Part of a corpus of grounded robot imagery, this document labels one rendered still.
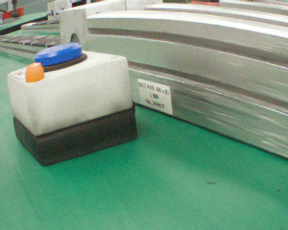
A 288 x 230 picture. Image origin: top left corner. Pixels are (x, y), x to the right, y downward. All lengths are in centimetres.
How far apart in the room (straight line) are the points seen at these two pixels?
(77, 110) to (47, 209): 9
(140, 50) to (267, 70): 16
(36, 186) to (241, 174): 13
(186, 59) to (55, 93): 10
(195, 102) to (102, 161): 8
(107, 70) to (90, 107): 3
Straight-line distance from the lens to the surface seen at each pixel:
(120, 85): 33
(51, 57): 33
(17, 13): 402
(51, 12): 163
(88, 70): 32
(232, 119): 32
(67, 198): 27
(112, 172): 30
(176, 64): 36
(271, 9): 52
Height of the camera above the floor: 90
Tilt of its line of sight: 17 degrees down
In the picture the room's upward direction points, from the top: 7 degrees counter-clockwise
